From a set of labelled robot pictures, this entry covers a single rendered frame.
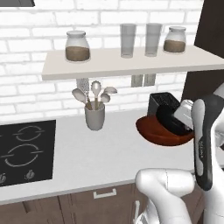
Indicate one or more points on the black toaster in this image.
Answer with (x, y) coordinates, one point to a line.
(163, 99)

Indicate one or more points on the large brown bowl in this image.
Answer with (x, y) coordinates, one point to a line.
(151, 131)

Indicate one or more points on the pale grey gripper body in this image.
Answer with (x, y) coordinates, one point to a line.
(185, 113)

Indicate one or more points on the dark range hood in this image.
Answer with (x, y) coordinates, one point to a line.
(16, 2)

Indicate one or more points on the glass jar with brown contents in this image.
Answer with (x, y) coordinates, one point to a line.
(77, 48)
(175, 40)

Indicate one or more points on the black hob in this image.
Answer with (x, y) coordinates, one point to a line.
(26, 151)

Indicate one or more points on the dark brown tall cabinet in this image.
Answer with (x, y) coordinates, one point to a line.
(210, 29)

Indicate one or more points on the brown cupboard door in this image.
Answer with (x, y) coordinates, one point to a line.
(140, 195)
(29, 213)

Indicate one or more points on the white wall shelf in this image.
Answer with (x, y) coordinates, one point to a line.
(122, 65)

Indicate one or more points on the clear drinking glass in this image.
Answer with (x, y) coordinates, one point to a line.
(153, 39)
(128, 40)

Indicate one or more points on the grey wall outlet plate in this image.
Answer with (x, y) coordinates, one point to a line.
(149, 80)
(136, 80)

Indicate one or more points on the grey perforated spatula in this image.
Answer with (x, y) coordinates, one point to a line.
(84, 84)

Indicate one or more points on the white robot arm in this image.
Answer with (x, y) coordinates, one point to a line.
(166, 186)

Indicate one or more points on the pale slotted spoon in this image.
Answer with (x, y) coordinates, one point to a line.
(95, 87)

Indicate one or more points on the grey utensil pot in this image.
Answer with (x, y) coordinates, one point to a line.
(94, 119)

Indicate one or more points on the grey hob knob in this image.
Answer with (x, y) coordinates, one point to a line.
(29, 174)
(2, 178)

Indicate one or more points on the brown drawer front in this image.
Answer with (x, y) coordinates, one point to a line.
(87, 208)

